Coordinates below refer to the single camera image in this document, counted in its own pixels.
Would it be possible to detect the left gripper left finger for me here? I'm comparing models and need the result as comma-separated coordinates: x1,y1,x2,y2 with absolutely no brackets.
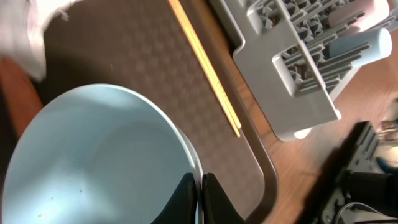
152,173,198,224

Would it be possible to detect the pink cup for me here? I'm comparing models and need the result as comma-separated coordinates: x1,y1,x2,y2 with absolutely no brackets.
328,0,390,34

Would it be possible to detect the brown serving tray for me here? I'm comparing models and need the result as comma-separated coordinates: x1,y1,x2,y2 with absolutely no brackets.
27,1,276,223

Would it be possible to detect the orange carrot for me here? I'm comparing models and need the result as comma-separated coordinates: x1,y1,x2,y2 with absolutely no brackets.
1,58,43,138

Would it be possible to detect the light blue rice bowl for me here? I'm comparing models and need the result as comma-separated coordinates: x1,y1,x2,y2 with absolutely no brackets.
1,84,203,223

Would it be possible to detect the crumpled white napkin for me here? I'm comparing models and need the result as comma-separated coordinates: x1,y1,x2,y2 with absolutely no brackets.
1,0,77,81

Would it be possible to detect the grey dishwasher rack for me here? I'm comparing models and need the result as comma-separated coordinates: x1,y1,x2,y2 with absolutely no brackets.
208,0,398,142

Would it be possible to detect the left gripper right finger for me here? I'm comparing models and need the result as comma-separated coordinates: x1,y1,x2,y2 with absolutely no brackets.
202,173,245,224

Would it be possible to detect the light blue cup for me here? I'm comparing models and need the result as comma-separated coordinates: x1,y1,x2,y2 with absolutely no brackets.
328,27,393,68

